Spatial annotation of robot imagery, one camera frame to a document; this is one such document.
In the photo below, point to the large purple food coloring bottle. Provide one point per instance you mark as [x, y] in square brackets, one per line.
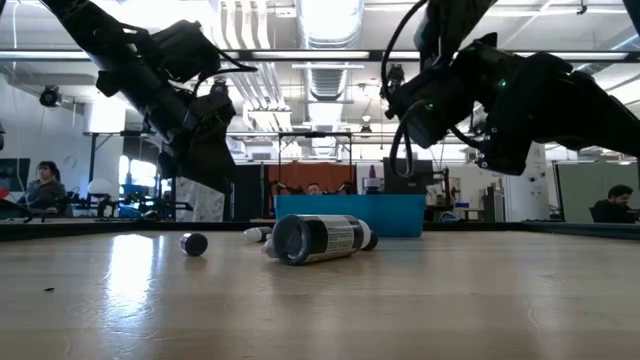
[373, 186]

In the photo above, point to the white pillar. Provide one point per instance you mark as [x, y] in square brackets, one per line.
[525, 195]

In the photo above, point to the white globe lamp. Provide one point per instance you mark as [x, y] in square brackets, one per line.
[99, 186]

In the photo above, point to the black metal rack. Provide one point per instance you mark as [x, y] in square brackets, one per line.
[315, 134]

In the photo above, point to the black ceiling spotlight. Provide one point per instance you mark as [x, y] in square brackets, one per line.
[50, 96]

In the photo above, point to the black monitor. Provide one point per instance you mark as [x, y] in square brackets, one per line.
[405, 175]
[12, 175]

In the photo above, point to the white patterned cloth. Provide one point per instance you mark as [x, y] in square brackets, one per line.
[200, 205]

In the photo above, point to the background robot workstation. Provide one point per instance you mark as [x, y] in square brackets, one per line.
[150, 205]

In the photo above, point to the white marker pen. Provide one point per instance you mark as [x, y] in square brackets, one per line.
[255, 234]

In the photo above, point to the grey partition wall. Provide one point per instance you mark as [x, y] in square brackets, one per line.
[575, 190]

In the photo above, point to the small dark dropper bottle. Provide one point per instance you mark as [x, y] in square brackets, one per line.
[269, 248]

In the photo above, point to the black aluminium table frame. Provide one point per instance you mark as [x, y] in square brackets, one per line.
[100, 229]

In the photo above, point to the person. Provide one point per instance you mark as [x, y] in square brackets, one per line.
[612, 210]
[45, 192]
[314, 189]

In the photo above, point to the orange panel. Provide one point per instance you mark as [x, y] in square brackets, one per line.
[300, 175]

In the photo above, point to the small white bottle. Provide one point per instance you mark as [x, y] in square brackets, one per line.
[194, 245]

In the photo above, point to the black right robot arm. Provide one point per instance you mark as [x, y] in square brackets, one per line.
[575, 115]

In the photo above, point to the silver ceiling duct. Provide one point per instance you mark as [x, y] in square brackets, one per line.
[327, 30]

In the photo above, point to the teal plastic bin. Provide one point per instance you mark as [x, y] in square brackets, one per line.
[390, 215]

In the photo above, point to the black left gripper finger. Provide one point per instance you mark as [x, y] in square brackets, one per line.
[210, 170]

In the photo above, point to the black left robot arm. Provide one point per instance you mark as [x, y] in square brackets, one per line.
[125, 60]

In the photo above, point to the large black food coloring bottle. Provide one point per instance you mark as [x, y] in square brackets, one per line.
[320, 240]

